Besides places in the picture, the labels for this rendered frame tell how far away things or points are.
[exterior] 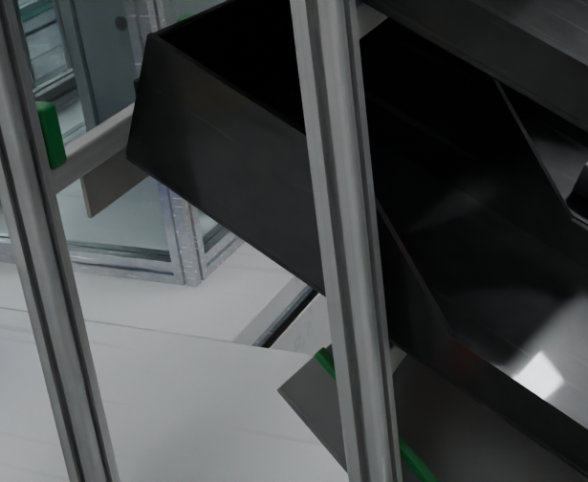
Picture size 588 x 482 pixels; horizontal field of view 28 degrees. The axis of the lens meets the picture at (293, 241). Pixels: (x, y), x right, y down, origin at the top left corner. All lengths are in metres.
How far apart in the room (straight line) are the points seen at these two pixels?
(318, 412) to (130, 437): 0.61
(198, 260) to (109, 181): 0.80
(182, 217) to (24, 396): 0.28
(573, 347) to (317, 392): 0.13
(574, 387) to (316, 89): 0.19
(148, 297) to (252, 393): 0.27
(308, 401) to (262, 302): 0.79
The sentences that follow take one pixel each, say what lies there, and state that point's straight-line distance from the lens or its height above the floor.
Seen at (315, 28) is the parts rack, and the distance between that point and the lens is 0.47.
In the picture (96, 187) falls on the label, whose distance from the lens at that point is 0.65.
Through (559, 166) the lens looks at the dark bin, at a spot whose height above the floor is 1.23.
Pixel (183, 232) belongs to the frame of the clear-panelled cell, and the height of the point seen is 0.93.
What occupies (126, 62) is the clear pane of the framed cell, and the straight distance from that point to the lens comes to 1.39.
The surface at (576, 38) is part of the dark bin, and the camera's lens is 0.51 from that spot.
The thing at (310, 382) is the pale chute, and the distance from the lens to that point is 0.60.
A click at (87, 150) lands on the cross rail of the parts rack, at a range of 0.62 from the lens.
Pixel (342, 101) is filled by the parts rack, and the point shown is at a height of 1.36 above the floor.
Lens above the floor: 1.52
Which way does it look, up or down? 25 degrees down
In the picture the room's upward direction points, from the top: 8 degrees counter-clockwise
